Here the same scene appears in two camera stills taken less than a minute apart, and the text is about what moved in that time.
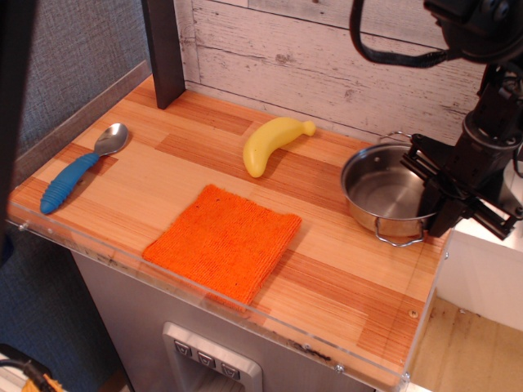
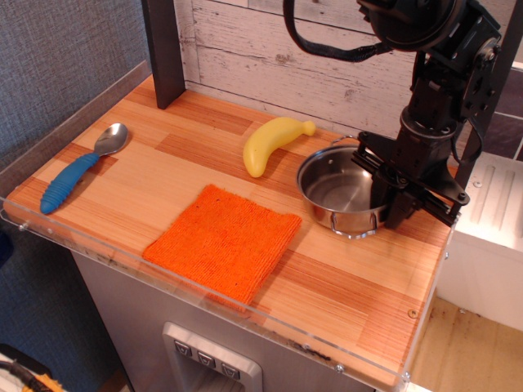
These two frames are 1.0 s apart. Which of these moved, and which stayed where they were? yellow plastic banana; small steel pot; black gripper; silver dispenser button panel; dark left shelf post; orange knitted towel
Moved: black gripper; small steel pot
Stayed: orange knitted towel; yellow plastic banana; silver dispenser button panel; dark left shelf post
